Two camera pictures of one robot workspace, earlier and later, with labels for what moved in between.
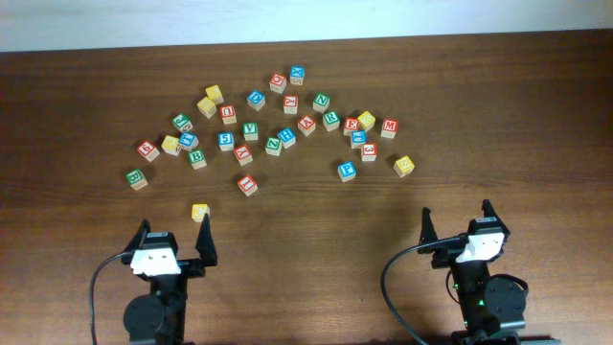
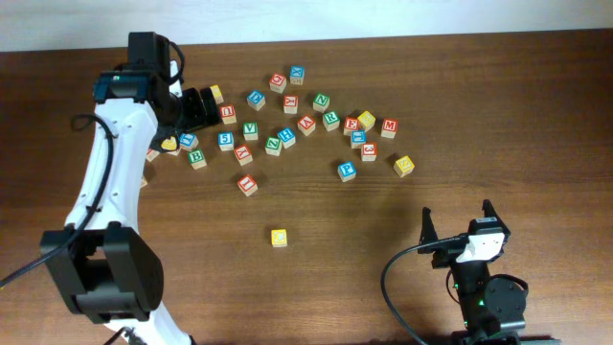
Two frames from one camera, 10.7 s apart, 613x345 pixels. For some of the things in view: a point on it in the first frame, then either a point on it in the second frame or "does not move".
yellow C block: (198, 211) → (279, 238)
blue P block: (347, 171) does not move
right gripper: (442, 257) does not move
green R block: (330, 121) does not move
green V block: (250, 131) does not move
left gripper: (190, 264) → (195, 109)
